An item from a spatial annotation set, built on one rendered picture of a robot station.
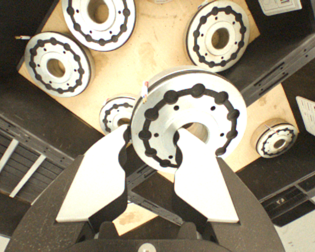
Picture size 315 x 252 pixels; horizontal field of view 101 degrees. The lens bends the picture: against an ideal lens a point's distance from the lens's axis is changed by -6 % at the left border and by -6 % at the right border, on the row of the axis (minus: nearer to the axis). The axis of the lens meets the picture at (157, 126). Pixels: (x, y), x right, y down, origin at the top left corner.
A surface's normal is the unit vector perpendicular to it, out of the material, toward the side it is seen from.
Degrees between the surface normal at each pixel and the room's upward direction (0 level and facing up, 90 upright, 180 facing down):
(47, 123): 90
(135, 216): 0
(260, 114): 0
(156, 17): 0
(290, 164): 90
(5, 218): 90
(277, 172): 90
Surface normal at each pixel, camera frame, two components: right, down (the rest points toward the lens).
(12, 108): 0.73, -0.61
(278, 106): 0.07, 0.51
